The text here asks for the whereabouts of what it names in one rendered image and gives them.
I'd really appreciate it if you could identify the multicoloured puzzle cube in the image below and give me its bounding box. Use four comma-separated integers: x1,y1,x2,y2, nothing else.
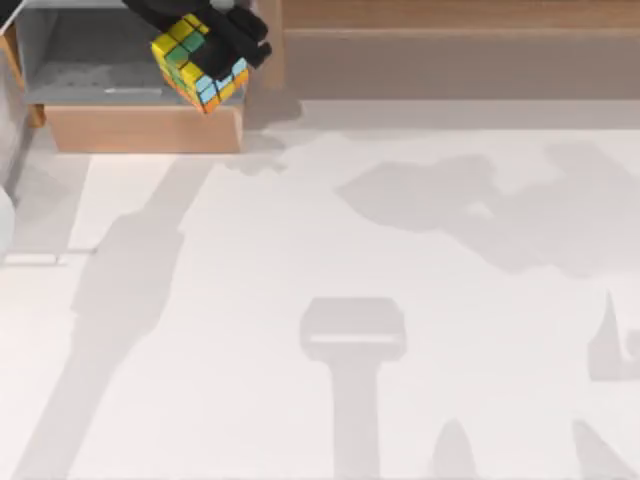
150,13,250,116

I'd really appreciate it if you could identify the pale wooden drawer front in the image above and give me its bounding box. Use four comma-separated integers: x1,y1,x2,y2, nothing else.
43,103,245,154

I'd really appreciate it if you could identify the grey drawer inside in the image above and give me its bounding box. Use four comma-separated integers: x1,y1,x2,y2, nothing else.
13,6,247,107

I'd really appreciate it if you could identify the wooden cupboard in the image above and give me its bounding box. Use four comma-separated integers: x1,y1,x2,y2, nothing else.
0,0,640,129

